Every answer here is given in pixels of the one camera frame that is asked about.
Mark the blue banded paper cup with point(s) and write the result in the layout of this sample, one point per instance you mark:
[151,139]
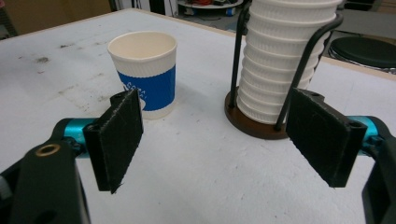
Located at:
[146,62]

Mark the black round stool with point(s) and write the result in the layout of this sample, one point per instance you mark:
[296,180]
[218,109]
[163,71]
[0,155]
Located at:
[364,51]

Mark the white foam mat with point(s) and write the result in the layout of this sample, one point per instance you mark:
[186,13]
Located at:
[202,174]

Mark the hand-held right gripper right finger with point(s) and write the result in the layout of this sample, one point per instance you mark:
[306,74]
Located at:
[323,137]

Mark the blue tape roll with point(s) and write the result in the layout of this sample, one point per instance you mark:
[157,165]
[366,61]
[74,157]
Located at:
[230,11]

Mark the stack of white paper cups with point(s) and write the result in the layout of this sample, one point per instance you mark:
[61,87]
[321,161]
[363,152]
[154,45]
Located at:
[274,62]

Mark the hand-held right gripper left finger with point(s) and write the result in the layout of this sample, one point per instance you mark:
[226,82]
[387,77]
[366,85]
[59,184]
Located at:
[115,140]

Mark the round white table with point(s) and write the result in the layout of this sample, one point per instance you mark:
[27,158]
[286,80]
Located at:
[211,5]

